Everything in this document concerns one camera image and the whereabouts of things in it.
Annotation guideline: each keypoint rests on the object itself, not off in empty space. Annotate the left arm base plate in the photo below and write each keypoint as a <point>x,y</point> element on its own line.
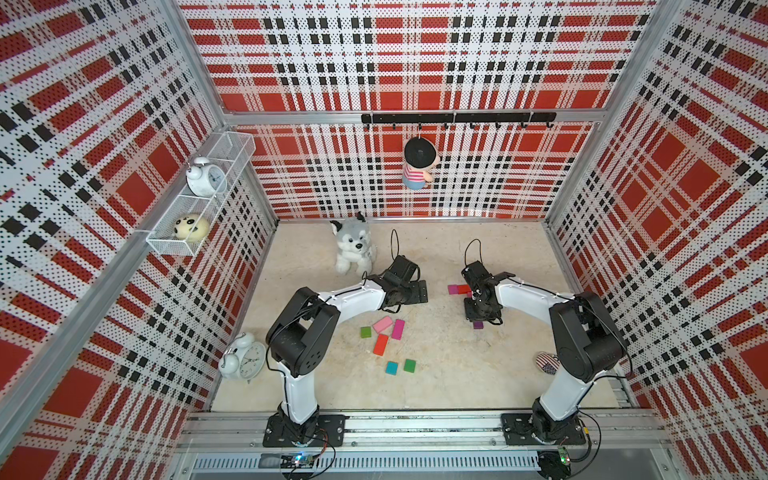
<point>318,431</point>

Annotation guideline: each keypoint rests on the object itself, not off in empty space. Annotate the white alarm clock on floor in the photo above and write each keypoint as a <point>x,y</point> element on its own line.
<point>243,359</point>

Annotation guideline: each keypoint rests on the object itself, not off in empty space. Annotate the cream panda ball toy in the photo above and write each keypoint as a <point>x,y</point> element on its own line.
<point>192,228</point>

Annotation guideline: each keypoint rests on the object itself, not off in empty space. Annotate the light pink block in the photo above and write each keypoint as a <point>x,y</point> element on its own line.
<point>383,324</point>

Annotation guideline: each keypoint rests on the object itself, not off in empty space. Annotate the left green circuit board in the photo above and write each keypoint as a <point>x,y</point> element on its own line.
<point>297,461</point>

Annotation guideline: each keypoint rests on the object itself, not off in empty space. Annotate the teal cube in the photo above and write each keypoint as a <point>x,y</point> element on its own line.
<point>391,368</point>

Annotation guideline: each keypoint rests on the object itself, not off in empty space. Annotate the hanging doll with black hat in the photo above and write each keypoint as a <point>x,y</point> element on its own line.
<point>419,158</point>

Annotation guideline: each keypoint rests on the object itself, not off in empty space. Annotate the red long block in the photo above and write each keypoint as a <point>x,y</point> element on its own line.
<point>380,344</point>

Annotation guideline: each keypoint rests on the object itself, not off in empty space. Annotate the white alarm clock on shelf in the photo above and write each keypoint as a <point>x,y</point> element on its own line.
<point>205,179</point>

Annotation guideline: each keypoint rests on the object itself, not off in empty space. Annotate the green cube lower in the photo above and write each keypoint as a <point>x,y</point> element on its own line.
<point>410,365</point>

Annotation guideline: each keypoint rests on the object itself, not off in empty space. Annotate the husky plush toy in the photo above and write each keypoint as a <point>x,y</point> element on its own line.
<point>354,245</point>

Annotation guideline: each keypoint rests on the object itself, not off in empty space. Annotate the aluminium front rail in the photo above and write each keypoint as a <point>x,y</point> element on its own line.
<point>413,444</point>

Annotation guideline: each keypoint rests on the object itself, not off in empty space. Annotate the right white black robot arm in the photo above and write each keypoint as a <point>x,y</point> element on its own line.
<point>587,342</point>

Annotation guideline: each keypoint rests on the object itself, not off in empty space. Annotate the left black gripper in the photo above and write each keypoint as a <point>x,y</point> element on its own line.
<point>417,287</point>

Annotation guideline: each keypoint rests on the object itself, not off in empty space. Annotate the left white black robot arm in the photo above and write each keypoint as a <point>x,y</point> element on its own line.
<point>298,340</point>

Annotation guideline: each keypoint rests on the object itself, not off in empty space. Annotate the white wire wall shelf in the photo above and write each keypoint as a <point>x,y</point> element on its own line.
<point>230,150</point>

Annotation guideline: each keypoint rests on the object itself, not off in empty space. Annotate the right black controller puck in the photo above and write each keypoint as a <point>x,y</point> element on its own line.
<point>554,464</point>

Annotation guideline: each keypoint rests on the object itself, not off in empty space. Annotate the black hook rail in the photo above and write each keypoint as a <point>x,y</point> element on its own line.
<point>394,119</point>

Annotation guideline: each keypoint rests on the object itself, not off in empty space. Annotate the magenta long block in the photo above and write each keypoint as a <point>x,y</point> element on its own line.
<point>398,329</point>

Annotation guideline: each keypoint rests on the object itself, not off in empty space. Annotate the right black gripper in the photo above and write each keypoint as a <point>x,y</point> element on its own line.
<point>472,316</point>

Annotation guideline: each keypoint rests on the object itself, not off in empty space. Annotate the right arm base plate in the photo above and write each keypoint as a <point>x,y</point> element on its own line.
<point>538,429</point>

